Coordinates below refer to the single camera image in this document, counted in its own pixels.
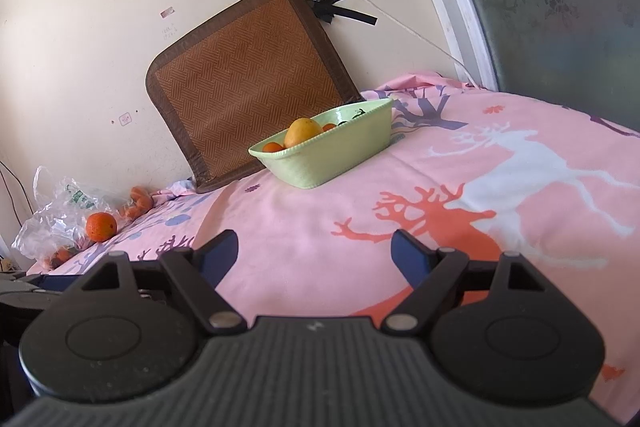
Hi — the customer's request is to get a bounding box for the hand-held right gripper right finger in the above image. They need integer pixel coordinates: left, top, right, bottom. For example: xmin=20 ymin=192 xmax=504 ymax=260
xmin=382 ymin=229 xmax=551 ymax=335

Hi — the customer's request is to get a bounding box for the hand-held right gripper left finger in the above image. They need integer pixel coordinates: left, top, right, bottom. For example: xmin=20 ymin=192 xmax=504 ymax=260
xmin=75 ymin=229 xmax=246 ymax=335

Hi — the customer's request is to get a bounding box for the green plastic basket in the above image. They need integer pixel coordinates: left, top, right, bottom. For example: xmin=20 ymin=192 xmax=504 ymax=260
xmin=248 ymin=97 xmax=395 ymax=190

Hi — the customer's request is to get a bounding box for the yellow grapefruit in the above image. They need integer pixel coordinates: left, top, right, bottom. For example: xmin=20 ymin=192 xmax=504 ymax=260
xmin=284 ymin=117 xmax=324 ymax=148

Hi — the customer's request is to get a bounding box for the clear plastic bag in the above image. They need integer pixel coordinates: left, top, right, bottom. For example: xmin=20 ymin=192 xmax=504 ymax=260
xmin=11 ymin=166 xmax=131 ymax=270

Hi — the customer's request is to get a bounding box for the pink printed bedsheet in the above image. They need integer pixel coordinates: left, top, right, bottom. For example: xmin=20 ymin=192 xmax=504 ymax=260
xmin=25 ymin=69 xmax=640 ymax=427

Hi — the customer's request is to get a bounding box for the brown woven seat cushion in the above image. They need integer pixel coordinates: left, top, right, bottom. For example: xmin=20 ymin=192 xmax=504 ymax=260
xmin=145 ymin=0 xmax=363 ymax=194

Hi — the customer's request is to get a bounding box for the white frosted glass door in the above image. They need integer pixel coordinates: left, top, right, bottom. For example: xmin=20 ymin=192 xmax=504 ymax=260
xmin=387 ymin=0 xmax=640 ymax=132

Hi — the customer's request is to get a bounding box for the thin black wire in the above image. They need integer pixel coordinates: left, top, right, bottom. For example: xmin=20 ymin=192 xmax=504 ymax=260
xmin=0 ymin=159 xmax=36 ymax=215

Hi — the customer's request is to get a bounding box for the white power strip with cable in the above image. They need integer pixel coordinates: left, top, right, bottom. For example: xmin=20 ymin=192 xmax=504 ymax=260
xmin=278 ymin=0 xmax=478 ymax=86

